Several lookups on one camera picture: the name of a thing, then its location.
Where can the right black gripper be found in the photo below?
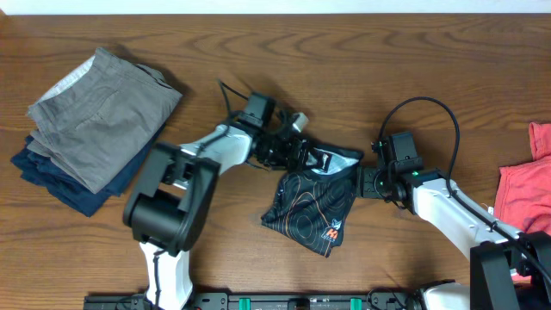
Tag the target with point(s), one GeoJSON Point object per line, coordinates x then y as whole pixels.
{"type": "Point", "coordinates": [365, 180]}

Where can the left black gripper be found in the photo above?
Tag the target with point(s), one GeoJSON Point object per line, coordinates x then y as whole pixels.
{"type": "Point", "coordinates": [293, 151]}

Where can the black cycling jersey orange lines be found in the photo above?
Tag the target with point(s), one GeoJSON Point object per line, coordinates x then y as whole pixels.
{"type": "Point", "coordinates": [311, 204]}

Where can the red printed t-shirt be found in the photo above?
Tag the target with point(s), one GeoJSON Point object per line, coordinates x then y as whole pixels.
{"type": "Point", "coordinates": [523, 195]}

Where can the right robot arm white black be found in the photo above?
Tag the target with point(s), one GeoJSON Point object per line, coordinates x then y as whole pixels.
{"type": "Point", "coordinates": [509, 269]}

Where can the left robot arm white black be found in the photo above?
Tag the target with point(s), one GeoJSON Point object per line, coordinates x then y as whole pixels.
{"type": "Point", "coordinates": [168, 207]}

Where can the folded grey trousers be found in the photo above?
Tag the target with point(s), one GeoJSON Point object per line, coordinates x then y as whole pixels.
{"type": "Point", "coordinates": [97, 118]}

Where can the folded navy blue garment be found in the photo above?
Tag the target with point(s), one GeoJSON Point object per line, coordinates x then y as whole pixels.
{"type": "Point", "coordinates": [41, 171]}

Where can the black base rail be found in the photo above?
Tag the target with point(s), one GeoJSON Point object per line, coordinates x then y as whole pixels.
{"type": "Point", "coordinates": [382, 300]}

